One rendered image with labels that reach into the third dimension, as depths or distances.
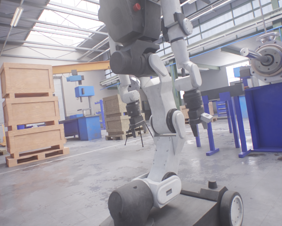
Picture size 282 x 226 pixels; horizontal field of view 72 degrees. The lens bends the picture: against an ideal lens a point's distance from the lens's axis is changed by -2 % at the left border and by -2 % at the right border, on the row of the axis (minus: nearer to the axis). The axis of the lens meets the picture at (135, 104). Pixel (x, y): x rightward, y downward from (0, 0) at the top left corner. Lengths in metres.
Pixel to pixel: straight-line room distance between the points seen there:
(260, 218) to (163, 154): 0.66
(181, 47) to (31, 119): 4.06
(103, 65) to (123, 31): 6.93
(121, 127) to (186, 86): 4.94
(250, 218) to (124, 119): 4.93
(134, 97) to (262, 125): 2.16
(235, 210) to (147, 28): 1.05
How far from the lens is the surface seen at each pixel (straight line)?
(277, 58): 2.73
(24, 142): 4.66
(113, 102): 6.06
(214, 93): 2.81
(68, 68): 8.02
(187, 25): 1.01
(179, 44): 0.98
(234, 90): 2.71
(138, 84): 1.98
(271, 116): 3.03
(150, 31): 1.09
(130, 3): 1.06
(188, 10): 11.76
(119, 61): 0.96
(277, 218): 1.46
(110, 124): 6.23
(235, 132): 3.18
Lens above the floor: 0.67
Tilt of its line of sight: 3 degrees up
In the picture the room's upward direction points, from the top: 8 degrees counter-clockwise
